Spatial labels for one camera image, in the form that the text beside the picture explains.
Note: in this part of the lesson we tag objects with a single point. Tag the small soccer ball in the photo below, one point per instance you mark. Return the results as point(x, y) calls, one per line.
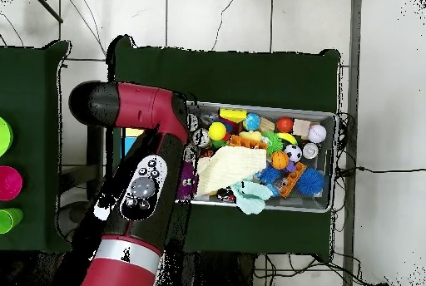
point(293, 153)

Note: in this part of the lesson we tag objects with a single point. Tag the neon green plastic cup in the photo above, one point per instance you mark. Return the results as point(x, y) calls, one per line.
point(8, 221)
point(5, 138)

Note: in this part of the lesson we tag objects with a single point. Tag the orange red ball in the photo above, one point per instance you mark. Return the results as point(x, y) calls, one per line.
point(285, 124)

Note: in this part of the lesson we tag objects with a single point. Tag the purple spiky ball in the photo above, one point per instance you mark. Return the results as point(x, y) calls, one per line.
point(187, 181)

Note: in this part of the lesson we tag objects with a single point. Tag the green spiky ball with eyes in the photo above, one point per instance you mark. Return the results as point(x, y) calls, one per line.
point(273, 143)

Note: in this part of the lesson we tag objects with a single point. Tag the black pole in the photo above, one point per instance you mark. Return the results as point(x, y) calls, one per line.
point(46, 6)

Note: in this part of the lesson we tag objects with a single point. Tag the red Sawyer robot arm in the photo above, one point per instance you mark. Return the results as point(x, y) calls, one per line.
point(143, 106)

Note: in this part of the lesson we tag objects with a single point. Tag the wooden box with three holes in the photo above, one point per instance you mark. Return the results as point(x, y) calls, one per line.
point(131, 136)

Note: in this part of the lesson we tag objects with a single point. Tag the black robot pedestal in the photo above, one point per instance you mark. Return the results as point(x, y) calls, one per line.
point(223, 272)

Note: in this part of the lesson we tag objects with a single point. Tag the dark green table cloth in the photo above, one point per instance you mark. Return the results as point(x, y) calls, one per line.
point(216, 76)
point(30, 83)

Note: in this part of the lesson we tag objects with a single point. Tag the small orange basketball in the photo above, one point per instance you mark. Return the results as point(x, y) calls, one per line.
point(279, 160)

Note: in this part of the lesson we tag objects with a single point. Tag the small white baseball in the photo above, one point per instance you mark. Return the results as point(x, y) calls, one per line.
point(317, 133)

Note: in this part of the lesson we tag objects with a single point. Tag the grey stand foot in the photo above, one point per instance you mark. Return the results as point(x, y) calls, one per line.
point(68, 214)

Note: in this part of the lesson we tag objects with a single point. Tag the light blue cloth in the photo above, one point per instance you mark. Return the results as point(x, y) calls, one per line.
point(251, 196)

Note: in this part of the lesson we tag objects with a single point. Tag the yellow smooth ball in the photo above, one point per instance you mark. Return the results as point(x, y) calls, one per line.
point(217, 131)

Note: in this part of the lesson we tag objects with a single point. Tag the black upright panel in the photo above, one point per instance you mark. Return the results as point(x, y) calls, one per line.
point(95, 159)

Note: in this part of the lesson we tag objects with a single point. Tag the cream knitted cloth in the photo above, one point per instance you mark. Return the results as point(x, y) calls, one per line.
point(233, 166)

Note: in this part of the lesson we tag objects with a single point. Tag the pink plastic cup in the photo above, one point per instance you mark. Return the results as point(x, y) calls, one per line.
point(10, 183)

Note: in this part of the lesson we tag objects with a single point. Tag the blue spiky ball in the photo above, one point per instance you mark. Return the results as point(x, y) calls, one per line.
point(310, 182)

